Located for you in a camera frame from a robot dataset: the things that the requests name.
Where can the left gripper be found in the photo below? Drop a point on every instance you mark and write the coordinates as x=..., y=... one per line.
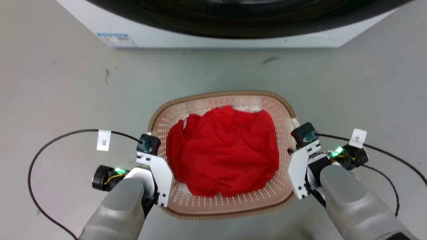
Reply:
x=148, y=181

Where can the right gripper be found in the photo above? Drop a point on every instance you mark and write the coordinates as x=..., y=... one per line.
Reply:
x=315, y=166

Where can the beige perforated laundry basket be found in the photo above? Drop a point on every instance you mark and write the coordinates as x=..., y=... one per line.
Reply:
x=200, y=104

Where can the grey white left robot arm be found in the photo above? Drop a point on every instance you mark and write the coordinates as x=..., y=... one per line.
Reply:
x=120, y=213

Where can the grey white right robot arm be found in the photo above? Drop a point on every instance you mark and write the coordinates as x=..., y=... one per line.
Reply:
x=353, y=206

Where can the red cloth garment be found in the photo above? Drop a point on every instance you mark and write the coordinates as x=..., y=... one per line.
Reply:
x=223, y=153

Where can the blue white energy label sticker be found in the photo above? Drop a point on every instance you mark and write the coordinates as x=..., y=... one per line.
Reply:
x=116, y=40

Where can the white washing machine body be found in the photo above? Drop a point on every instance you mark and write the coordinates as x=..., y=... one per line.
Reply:
x=200, y=42

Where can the dark round washing machine door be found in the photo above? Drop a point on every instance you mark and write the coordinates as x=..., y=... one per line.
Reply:
x=233, y=20

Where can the white left camera bracket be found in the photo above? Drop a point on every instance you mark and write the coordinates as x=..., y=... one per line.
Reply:
x=161, y=176

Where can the white camera bracket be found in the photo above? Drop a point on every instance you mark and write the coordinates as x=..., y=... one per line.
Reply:
x=161, y=176
x=297, y=170

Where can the white right camera bracket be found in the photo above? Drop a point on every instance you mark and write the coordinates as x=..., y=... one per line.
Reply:
x=297, y=170

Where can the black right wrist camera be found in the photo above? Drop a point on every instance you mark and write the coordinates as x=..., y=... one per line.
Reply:
x=305, y=134

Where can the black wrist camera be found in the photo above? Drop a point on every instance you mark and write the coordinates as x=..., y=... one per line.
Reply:
x=305, y=134
x=149, y=144

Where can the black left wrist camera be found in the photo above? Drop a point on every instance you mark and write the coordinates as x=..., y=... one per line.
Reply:
x=149, y=144

